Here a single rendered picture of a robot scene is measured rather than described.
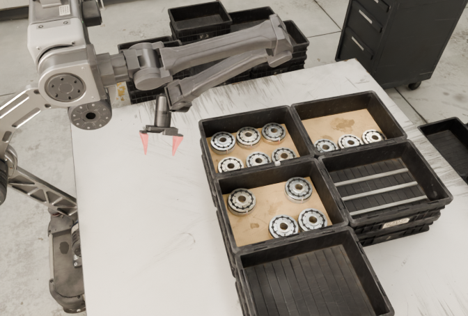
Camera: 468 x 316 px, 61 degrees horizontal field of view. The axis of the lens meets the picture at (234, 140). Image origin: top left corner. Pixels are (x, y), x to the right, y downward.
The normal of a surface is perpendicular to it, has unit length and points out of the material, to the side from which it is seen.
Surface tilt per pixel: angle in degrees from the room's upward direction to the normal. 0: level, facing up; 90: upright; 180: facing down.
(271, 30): 29
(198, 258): 0
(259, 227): 0
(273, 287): 0
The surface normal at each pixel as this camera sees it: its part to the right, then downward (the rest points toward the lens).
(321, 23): 0.01, -0.66
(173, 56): -0.01, -0.22
